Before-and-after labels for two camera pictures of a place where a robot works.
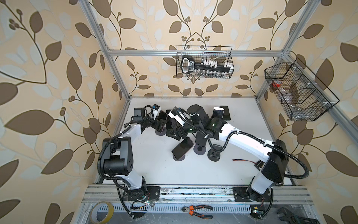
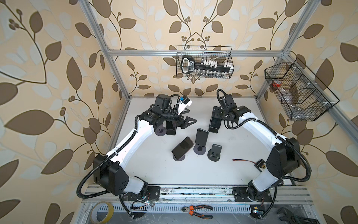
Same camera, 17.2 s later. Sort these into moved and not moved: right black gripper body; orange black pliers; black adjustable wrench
Moved: right black gripper body
Not moved: orange black pliers; black adjustable wrench
